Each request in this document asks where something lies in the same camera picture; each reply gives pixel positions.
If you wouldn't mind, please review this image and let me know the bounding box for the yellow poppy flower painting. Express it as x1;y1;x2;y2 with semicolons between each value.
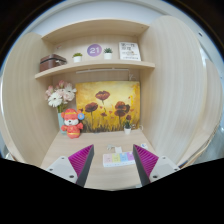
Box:
75;80;141;133

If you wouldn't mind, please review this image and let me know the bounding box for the grey power strip plug cable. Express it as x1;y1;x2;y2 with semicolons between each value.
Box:
106;143;123;154

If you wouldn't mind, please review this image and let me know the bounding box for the thin white cable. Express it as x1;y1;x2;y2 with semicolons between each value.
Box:
131;124;144;132

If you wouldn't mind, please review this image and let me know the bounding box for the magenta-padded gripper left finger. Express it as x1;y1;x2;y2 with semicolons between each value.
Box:
45;144;95;188

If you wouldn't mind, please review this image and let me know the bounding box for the light wood shelf unit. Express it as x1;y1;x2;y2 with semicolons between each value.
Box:
34;18;156;79

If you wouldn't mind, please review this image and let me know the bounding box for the pink and white flower bouquet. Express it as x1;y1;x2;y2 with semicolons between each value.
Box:
45;79;78;114

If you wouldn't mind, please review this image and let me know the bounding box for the white pastel-socket power strip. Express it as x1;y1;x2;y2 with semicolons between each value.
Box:
102;151;136;168

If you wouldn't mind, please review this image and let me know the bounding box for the small potted plant white pot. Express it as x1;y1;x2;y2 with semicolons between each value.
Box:
123;120;133;135

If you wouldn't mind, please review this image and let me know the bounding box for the white light bar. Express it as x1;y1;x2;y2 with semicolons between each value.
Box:
75;68;130;74

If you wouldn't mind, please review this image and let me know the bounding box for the red plush toy figure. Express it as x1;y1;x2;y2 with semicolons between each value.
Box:
60;108;86;140

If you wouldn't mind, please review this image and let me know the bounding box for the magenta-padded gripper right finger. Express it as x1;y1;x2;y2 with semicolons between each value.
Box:
132;144;181;187

